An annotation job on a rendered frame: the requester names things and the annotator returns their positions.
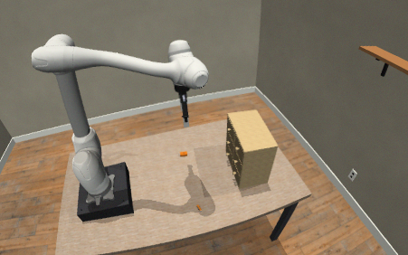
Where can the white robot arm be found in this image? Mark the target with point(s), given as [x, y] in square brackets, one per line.
[55, 57]

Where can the brown wooden drawer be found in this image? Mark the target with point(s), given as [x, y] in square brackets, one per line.
[230, 129]
[238, 163]
[229, 141]
[235, 173]
[228, 152]
[238, 146]

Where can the small wooden chest of drawers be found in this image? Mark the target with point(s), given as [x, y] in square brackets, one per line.
[258, 145]

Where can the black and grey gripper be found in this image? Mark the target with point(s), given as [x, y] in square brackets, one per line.
[183, 97]

